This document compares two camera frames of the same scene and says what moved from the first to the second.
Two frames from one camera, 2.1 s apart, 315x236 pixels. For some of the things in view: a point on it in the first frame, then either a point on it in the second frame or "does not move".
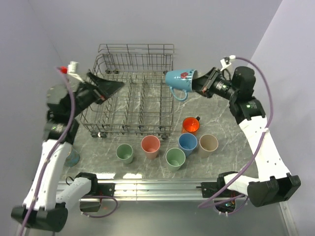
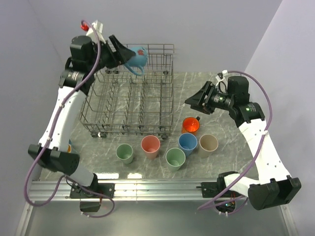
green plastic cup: x=124 y=152 does not move
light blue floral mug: x=180 y=80 → x=137 y=63
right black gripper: x=204 y=84 → x=198 y=101
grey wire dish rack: x=144 y=105 does not move
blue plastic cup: x=187 y=142 does not move
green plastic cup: x=174 y=158 does not move
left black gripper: x=104 y=89 → x=123 y=54
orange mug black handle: x=190 y=125 does not move
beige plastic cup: x=207 y=143 does not move
